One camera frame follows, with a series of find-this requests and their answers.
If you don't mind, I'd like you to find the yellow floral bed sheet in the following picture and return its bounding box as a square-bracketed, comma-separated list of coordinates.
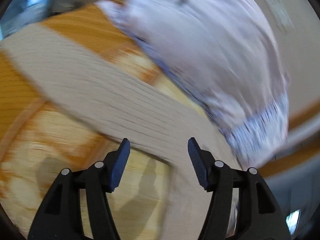
[1, 4, 202, 239]

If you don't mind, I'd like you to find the floral white blue pillow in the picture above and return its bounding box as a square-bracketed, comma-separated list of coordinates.
[97, 0, 289, 169]

